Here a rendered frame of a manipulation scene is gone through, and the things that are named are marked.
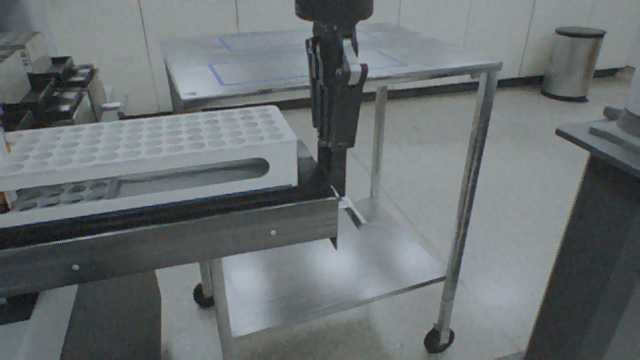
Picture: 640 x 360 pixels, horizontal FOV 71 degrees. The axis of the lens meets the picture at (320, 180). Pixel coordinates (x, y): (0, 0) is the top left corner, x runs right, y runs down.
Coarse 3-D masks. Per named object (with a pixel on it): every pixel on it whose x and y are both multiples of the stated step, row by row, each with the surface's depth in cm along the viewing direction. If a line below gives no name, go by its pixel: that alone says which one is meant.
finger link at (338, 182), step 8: (320, 152) 49; (344, 152) 49; (320, 160) 49; (344, 160) 50; (344, 168) 50; (328, 176) 50; (336, 176) 50; (344, 176) 51; (336, 184) 51; (344, 184) 51; (344, 192) 52
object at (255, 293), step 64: (192, 64) 83; (256, 64) 83; (384, 64) 83; (448, 64) 83; (256, 256) 119; (320, 256) 119; (384, 256) 119; (448, 256) 110; (256, 320) 99; (448, 320) 119
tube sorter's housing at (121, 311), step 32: (0, 0) 78; (32, 0) 82; (0, 32) 80; (64, 288) 49; (96, 288) 61; (128, 288) 83; (0, 320) 39; (32, 320) 40; (64, 320) 47; (96, 320) 59; (128, 320) 79; (160, 320) 120; (0, 352) 37; (32, 352) 38; (64, 352) 46; (96, 352) 57; (128, 352) 75; (160, 352) 112
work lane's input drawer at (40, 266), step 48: (288, 192) 44; (336, 192) 45; (0, 240) 37; (48, 240) 38; (96, 240) 39; (144, 240) 40; (192, 240) 42; (240, 240) 43; (288, 240) 45; (336, 240) 47; (0, 288) 38; (48, 288) 40
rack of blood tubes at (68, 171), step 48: (48, 144) 41; (96, 144) 41; (144, 144) 41; (192, 144) 41; (240, 144) 41; (288, 144) 42; (48, 192) 41; (96, 192) 41; (144, 192) 45; (192, 192) 41
